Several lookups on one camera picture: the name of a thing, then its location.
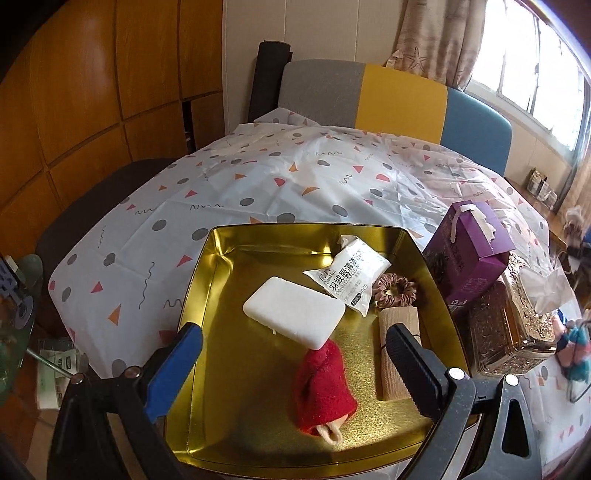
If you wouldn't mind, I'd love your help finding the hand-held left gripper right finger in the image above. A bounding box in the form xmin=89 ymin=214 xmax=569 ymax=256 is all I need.
xmin=385 ymin=323 xmax=539 ymax=480

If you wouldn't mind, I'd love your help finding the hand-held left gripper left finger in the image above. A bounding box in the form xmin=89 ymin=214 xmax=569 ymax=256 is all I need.
xmin=46 ymin=322 xmax=204 ymax=480

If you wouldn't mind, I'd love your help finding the beige elastic bandage roll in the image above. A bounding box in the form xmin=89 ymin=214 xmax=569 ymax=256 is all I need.
xmin=378 ymin=305 xmax=423 ymax=401

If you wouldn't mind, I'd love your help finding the pink satin scrunchie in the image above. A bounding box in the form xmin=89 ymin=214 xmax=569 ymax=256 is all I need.
xmin=372 ymin=272 xmax=419 ymax=309

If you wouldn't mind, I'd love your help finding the red knitted doll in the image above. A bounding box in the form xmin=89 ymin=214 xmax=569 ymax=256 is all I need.
xmin=294 ymin=339 xmax=360 ymax=446

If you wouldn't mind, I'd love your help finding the gold metal tin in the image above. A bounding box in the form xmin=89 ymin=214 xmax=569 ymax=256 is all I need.
xmin=165 ymin=222 xmax=481 ymax=472

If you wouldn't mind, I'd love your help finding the white wipes packet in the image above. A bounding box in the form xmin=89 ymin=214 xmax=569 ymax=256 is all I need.
xmin=302 ymin=235 xmax=392 ymax=317

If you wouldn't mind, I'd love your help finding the white foam sponge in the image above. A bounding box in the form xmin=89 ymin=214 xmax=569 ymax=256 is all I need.
xmin=242 ymin=275 xmax=347 ymax=349

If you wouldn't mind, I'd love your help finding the blue plush toy pink dress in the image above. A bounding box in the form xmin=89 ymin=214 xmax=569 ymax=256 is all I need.
xmin=556 ymin=318 xmax=591 ymax=384

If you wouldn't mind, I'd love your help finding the ornate gold tissue box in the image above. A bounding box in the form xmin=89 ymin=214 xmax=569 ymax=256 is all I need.
xmin=466 ymin=251 xmax=583 ymax=377

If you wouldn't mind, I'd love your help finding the purple cardboard box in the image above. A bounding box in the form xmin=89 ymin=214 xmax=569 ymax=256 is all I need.
xmin=422 ymin=199 xmax=517 ymax=315

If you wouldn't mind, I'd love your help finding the stack of printed papers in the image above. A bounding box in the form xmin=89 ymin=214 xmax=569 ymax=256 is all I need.
xmin=37 ymin=337 xmax=90 ymax=409

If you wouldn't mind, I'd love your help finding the purple phone stand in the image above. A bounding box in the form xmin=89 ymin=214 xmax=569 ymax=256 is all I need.
xmin=0 ymin=256 xmax=35 ymax=330

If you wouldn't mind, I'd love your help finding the glass side table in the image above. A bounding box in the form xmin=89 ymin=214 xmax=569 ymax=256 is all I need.
xmin=0 ymin=254 xmax=88 ymax=384

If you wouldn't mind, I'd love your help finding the wooden desk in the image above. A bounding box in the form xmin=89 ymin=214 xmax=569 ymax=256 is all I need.
xmin=505 ymin=175 xmax=591 ymax=250

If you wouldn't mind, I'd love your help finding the patterned plastic tablecloth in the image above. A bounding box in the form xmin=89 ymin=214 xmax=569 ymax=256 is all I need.
xmin=46 ymin=107 xmax=591 ymax=480

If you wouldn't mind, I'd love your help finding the desktop cosmetics organizer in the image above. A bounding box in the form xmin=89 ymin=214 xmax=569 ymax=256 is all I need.
xmin=526 ymin=166 xmax=561 ymax=213

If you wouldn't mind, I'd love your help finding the grey yellow blue sofa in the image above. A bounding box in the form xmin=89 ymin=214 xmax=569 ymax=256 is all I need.
xmin=277 ymin=59 xmax=513 ymax=178

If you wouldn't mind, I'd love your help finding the wooden wardrobe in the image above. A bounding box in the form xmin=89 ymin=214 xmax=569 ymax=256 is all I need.
xmin=0 ymin=0 xmax=227 ymax=259

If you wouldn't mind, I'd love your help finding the black rolled mat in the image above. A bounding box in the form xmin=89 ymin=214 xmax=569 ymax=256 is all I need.
xmin=248 ymin=41 xmax=293 ymax=123

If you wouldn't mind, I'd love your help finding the beige starfish curtain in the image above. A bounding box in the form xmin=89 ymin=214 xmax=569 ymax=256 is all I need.
xmin=385 ymin=0 xmax=490 ymax=90

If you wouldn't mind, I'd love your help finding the large window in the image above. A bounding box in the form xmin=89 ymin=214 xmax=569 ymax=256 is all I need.
xmin=462 ymin=0 xmax=591 ymax=153

